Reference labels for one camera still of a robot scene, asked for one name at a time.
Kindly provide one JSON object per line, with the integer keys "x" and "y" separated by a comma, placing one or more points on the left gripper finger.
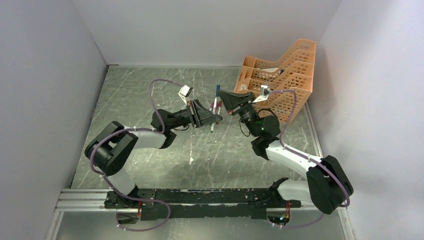
{"x": 202, "y": 110}
{"x": 208, "y": 119}

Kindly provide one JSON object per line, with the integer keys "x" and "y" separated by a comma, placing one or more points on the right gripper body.
{"x": 233, "y": 111}

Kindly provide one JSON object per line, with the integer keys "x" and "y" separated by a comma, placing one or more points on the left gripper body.
{"x": 194, "y": 113}

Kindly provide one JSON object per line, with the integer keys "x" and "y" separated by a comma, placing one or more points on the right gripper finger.
{"x": 232, "y": 100}
{"x": 238, "y": 102}

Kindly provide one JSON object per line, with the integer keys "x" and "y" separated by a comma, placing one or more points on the blue pen cap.
{"x": 217, "y": 90}

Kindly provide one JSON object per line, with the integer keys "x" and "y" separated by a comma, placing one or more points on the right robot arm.
{"x": 326, "y": 184}

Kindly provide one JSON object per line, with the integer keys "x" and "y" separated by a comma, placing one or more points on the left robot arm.
{"x": 109, "y": 151}

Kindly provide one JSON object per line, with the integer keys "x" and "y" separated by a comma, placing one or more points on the orange plastic file rack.
{"x": 293, "y": 71}

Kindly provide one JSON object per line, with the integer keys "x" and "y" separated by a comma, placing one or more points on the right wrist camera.
{"x": 264, "y": 93}

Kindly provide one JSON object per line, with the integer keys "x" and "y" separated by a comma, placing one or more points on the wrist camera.
{"x": 264, "y": 93}
{"x": 184, "y": 93}

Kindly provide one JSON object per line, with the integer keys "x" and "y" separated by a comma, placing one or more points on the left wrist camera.
{"x": 184, "y": 93}

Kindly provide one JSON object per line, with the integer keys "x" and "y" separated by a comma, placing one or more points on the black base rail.
{"x": 201, "y": 203}

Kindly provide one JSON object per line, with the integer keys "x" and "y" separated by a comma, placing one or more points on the aluminium frame rail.
{"x": 86, "y": 200}

